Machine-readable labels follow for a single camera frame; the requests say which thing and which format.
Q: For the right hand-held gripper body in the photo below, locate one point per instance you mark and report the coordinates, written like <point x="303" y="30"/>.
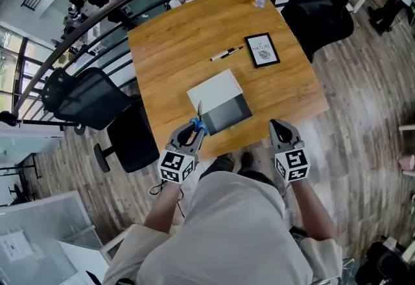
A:
<point x="293" y="164"/>

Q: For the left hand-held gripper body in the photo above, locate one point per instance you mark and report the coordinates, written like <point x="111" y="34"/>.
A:
<point x="173" y="164"/>

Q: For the white drawer box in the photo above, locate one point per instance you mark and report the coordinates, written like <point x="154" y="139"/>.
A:
<point x="215" y="92"/>

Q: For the person's right forearm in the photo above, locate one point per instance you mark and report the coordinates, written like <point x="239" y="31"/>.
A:
<point x="313" y="209"/>

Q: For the person's left forearm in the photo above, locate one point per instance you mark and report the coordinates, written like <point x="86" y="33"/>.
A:
<point x="163" y="206"/>

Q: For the person's dark trousers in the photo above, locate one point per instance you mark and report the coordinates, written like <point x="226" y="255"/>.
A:
<point x="259" y="178"/>

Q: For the person's right black shoe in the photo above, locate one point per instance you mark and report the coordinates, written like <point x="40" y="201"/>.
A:
<point x="246" y="160"/>

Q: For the black and white marker pen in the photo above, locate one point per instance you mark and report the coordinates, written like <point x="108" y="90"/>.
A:
<point x="223" y="54"/>

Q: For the person's beige shirt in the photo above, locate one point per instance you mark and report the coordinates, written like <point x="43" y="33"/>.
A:
<point x="233" y="232"/>

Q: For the black mesh office chair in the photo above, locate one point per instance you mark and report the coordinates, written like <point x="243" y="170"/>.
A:
<point x="317" y="8"/>
<point x="94" y="99"/>

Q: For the pink small object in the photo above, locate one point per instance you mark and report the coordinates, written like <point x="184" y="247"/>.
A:
<point x="407" y="162"/>

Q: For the black bag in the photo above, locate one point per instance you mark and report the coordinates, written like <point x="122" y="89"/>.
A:
<point x="386" y="264"/>

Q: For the dark metal balcony railing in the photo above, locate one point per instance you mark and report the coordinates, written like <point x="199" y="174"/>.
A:
<point x="107" y="10"/>

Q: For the white board stand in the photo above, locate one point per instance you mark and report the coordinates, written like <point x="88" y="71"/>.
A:
<point x="39" y="232"/>

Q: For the black tripod stand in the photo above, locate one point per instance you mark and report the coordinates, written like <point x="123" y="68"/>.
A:
<point x="8" y="117"/>

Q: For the large window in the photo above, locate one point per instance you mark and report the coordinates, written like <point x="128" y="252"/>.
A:
<point x="9" y="60"/>

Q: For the black picture frame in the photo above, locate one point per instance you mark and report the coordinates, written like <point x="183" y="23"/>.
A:
<point x="262" y="50"/>

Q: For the white low furniture frame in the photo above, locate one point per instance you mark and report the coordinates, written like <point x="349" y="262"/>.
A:
<point x="409" y="128"/>

